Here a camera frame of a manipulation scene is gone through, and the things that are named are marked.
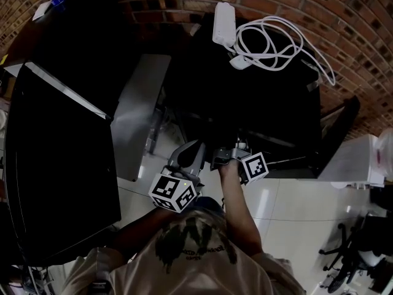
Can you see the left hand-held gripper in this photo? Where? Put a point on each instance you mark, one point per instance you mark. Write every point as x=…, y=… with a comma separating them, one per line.
x=172, y=190

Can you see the grey fridge door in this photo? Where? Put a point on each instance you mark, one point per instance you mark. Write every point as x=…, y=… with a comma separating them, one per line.
x=138, y=112

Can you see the black fridge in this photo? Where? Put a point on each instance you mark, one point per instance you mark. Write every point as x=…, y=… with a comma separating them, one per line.
x=245, y=103

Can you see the black flat panel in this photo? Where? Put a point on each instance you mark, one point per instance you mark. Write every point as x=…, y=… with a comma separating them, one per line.
x=340, y=128

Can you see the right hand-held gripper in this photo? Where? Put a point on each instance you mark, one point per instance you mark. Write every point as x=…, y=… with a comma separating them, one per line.
x=254, y=167

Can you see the clear plastic bag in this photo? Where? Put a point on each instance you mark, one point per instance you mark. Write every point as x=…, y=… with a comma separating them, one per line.
x=385, y=152

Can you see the person's beige printed shirt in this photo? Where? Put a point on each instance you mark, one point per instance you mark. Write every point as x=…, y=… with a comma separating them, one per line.
x=199, y=272

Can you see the grey tape strip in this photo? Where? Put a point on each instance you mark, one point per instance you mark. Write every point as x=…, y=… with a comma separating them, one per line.
x=313, y=86

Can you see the white plug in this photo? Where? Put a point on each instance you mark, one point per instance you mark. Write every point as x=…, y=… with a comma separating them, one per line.
x=240, y=62

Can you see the black office chair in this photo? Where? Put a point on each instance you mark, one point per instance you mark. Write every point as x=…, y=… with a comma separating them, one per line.
x=356, y=254

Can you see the white power strip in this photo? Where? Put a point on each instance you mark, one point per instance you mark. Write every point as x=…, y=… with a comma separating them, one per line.
x=224, y=23

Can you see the person's left forearm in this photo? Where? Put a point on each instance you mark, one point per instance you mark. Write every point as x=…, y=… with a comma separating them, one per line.
x=144, y=229

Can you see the person's right forearm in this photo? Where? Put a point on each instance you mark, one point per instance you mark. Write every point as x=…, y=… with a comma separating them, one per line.
x=239, y=214

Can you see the white storage box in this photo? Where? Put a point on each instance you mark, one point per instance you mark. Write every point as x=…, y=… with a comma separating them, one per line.
x=353, y=161

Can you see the small white box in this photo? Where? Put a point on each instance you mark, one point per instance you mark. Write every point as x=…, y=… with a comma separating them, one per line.
x=41, y=11

